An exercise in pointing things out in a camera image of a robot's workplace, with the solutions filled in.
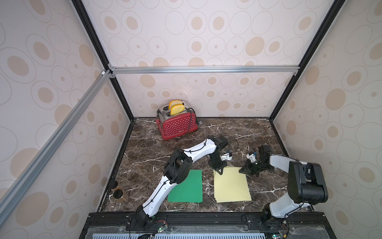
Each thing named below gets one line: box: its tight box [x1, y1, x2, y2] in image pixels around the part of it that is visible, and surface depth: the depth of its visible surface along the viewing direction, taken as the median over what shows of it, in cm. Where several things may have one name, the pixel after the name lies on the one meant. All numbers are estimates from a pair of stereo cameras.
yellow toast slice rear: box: [168, 99, 184, 112], surface depth 105 cm
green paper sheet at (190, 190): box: [167, 169, 203, 203], surface depth 85 cm
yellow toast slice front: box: [170, 103, 186, 117], surface depth 100 cm
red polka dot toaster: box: [155, 103, 198, 140], surface depth 102 cm
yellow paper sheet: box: [213, 166, 252, 204], surface depth 87 cm
